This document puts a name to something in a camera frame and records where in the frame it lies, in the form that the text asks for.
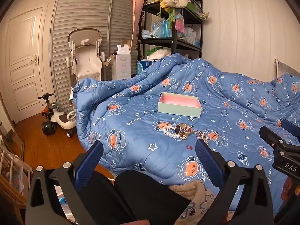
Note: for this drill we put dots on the blue tissue pack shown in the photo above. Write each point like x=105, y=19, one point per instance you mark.
x=144, y=65

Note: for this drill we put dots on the white ride-on toy scooter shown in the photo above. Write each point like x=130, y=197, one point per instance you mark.
x=57, y=119

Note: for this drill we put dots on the green frog plush toy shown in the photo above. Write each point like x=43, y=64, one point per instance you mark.
x=172, y=14

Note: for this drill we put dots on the white plastic basket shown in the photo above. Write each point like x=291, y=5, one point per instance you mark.
x=189, y=36

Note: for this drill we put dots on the pink knitted pouch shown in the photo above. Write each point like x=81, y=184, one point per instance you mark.
x=180, y=25

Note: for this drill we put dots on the mint green box pink lining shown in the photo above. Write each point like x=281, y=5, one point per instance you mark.
x=179, y=106

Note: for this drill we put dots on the blue astronaut bear printed blanket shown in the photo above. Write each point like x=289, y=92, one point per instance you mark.
x=145, y=131

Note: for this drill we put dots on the white baby high chair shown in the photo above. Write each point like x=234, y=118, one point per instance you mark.
x=85, y=58

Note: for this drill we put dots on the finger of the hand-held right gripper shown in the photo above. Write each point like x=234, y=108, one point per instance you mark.
x=288, y=124
x=269, y=136

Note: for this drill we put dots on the white plastic bag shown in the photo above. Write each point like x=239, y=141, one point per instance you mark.
x=159, y=54

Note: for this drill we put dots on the group of blue bottles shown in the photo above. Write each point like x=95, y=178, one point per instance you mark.
x=161, y=29

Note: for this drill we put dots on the beige printed cloth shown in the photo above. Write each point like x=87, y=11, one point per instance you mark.
x=201, y=199

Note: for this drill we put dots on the white panelled door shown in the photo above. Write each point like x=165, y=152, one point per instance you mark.
x=23, y=70

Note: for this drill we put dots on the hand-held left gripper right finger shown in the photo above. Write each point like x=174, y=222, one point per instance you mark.
x=208, y=164

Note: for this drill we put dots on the tall white carton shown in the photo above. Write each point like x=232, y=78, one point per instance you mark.
x=121, y=63

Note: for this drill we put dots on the person's black trouser legs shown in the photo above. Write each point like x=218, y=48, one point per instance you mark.
x=145, y=199

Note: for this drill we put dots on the beige dried flower bunch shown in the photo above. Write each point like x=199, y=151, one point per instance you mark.
x=204, y=16

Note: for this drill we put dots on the white mesh bed rail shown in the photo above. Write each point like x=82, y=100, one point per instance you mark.
x=287, y=69

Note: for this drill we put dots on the black metal shelf rack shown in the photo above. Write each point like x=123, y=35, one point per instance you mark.
x=174, y=42

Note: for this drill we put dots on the brown cardboard tag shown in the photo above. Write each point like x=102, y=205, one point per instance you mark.
x=109, y=59

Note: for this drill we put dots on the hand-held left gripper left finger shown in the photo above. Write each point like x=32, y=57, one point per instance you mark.
x=90, y=161

